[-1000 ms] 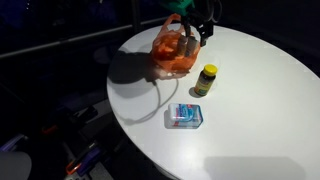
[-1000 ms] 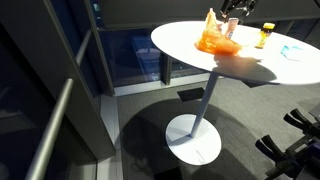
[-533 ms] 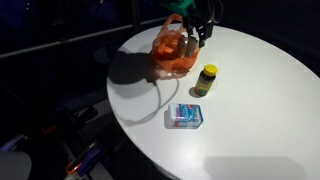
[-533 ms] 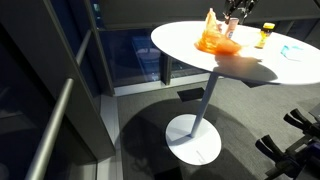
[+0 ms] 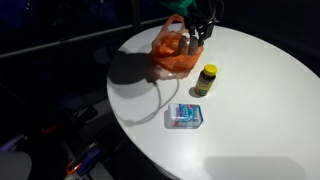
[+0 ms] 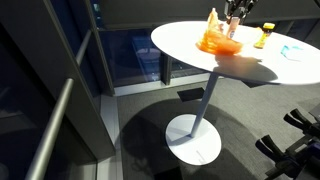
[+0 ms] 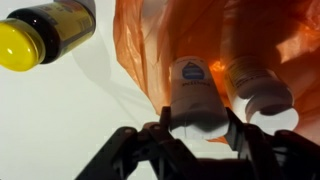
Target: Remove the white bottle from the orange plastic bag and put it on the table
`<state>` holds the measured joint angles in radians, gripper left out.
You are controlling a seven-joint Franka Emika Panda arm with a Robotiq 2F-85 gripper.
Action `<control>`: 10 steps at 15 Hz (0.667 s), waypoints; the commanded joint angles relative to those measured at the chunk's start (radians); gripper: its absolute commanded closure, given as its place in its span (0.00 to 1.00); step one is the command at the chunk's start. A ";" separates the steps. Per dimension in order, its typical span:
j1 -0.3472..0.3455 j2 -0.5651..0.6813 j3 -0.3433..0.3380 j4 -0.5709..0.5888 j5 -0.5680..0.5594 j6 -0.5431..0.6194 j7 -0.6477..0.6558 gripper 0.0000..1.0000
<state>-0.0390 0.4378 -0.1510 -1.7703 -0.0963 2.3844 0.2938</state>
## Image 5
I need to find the grey rounded object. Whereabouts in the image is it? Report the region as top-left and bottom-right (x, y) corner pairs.
(0, 151), (33, 180)

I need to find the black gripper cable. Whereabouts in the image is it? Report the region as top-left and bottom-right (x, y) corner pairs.
(207, 0), (225, 24)

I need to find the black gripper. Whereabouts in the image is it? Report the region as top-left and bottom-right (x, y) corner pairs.
(183, 7), (216, 48)

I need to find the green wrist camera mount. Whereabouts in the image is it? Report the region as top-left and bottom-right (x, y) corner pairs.
(162, 0), (198, 14)

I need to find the blue white wipes pack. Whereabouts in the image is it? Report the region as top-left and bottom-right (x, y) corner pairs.
(164, 102), (205, 130)

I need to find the grey metal handrail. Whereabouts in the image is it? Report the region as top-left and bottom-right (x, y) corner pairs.
(0, 14), (174, 60)

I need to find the white pill bottle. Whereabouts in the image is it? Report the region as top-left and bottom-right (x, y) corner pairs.
(191, 30), (201, 51)

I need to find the dark window mullion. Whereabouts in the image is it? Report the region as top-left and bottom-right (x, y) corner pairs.
(130, 0), (143, 34)

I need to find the amber bottle white cap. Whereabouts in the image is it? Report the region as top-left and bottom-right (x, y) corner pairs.
(179, 32), (191, 56)

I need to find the orange plastic bag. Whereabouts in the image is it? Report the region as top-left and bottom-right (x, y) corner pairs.
(151, 13), (205, 73)

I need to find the amber bottle yellow cap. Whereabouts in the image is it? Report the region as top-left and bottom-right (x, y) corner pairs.
(194, 63), (219, 98)

